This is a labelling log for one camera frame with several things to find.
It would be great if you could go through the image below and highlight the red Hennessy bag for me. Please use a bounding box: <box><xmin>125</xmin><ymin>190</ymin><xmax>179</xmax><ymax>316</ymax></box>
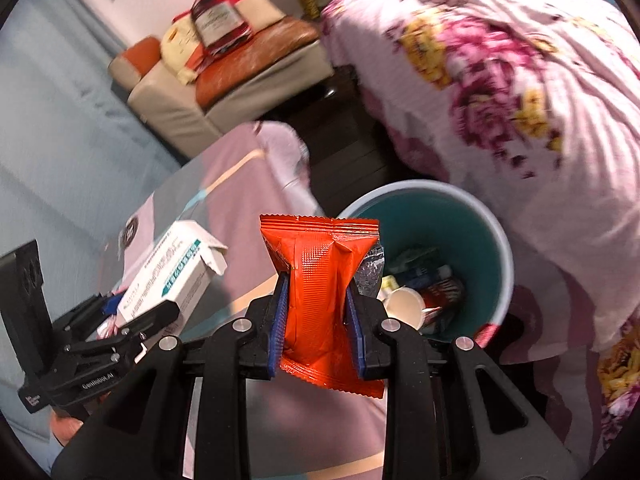
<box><xmin>190</xmin><ymin>0</ymin><xmax>251</xmax><ymax>56</ymax></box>

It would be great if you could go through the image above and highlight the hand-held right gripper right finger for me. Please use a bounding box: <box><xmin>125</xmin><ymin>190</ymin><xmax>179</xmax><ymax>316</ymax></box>
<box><xmin>342</xmin><ymin>277</ymin><xmax>587</xmax><ymax>480</ymax></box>

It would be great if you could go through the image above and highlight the white cardboard box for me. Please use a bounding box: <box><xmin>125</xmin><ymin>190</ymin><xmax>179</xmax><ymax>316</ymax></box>
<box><xmin>115</xmin><ymin>220</ymin><xmax>228</xmax><ymax>333</ymax></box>

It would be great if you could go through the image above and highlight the pink floral bed blanket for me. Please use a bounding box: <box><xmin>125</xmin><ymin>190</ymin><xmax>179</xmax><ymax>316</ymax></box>
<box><xmin>320</xmin><ymin>0</ymin><xmax>640</xmax><ymax>426</ymax></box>

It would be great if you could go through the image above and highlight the pale yellow cushion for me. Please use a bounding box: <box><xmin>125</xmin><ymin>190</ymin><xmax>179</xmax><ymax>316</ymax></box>
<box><xmin>160</xmin><ymin>22</ymin><xmax>211</xmax><ymax>83</ymax></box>

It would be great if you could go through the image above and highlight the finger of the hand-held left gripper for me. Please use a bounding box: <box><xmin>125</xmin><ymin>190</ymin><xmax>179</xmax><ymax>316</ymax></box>
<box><xmin>107</xmin><ymin>304</ymin><xmax>182</xmax><ymax>361</ymax></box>
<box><xmin>50</xmin><ymin>292</ymin><xmax>123</xmax><ymax>346</ymax></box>

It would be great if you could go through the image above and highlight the clear bottle with blue label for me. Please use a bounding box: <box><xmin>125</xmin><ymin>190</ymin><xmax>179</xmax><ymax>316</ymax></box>
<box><xmin>395</xmin><ymin>265</ymin><xmax>453</xmax><ymax>287</ymax></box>

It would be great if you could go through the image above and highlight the red soda can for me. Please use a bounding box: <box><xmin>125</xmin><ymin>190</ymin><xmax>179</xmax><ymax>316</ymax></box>
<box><xmin>419</xmin><ymin>280</ymin><xmax>463</xmax><ymax>322</ymax></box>

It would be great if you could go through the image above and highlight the teal trash bin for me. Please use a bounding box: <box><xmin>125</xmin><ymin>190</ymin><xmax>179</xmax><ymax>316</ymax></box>
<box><xmin>330</xmin><ymin>180</ymin><xmax>516</xmax><ymax>348</ymax></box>

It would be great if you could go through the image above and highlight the person's left hand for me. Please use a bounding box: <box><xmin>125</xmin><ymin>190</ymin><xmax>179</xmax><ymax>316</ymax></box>
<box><xmin>50</xmin><ymin>405</ymin><xmax>86</xmax><ymax>448</ymax></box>

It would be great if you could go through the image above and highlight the beige pillow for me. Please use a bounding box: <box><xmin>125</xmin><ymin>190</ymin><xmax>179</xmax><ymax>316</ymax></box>
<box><xmin>235</xmin><ymin>0</ymin><xmax>288</xmax><ymax>41</ymax></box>

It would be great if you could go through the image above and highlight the red snack packet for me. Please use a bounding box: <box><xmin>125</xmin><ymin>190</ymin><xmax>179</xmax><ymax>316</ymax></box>
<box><xmin>259</xmin><ymin>214</ymin><xmax>387</xmax><ymax>401</ymax></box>

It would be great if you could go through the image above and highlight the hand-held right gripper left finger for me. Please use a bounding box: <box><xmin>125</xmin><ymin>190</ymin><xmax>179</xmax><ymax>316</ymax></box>
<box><xmin>50</xmin><ymin>271</ymin><xmax>293</xmax><ymax>480</ymax></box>

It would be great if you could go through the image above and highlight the beige and orange sofa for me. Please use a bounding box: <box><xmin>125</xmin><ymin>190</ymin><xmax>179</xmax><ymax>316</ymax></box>
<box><xmin>107</xmin><ymin>0</ymin><xmax>333</xmax><ymax>158</ymax></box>

